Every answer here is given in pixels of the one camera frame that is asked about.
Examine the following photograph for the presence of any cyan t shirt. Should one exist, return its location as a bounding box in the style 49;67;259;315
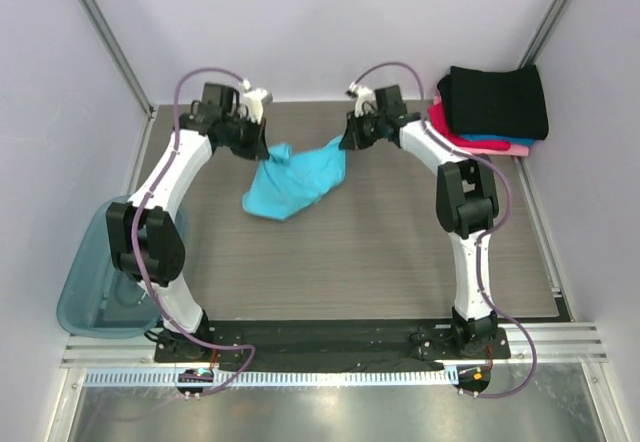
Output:
241;137;347;221

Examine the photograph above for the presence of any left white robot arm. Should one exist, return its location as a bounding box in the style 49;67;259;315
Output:
106;81;272;362

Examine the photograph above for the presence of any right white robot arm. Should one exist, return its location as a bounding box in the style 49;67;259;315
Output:
339;82;499;358

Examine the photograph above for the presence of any magenta folded t shirt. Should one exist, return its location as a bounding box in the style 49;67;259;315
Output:
426;101;512;156

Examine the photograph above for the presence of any black folded t shirt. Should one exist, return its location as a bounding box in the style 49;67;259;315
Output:
437;65;549;141

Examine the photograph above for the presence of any pink folded t shirt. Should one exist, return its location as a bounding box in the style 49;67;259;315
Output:
428;97;529;157

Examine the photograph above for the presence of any blue folded t shirt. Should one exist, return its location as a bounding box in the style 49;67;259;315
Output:
461;134;536;147

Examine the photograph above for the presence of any blue transparent plastic bin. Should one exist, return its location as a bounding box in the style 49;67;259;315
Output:
56;193;189;340

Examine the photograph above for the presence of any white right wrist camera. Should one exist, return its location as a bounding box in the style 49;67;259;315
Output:
346;81;375;117

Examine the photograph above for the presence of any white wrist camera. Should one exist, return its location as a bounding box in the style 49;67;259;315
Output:
346;81;375;117
240;79;273;125

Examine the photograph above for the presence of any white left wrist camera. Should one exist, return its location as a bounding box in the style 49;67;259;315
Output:
240;79;273;125

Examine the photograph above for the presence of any left aluminium corner post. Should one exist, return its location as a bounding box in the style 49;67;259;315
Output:
78;0;154;120

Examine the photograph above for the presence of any aluminium corner post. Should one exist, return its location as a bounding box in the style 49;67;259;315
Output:
518;0;572;68
78;0;154;120

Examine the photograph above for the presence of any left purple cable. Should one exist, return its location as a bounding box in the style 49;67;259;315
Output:
130;66;256;397

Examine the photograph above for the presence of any purple cable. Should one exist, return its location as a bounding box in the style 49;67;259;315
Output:
130;66;256;397
349;61;539;399

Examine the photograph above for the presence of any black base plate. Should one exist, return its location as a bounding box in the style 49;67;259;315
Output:
145;319;511;397

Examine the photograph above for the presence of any white slotted cable duct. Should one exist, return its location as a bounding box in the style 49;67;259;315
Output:
83;367;458;389

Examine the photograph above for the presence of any right aluminium corner post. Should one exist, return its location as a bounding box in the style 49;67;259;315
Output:
518;0;572;68

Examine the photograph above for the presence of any aluminium frame rail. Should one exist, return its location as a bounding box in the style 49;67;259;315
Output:
61;320;607;373

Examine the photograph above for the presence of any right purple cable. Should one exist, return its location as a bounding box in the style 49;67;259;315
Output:
349;61;539;399

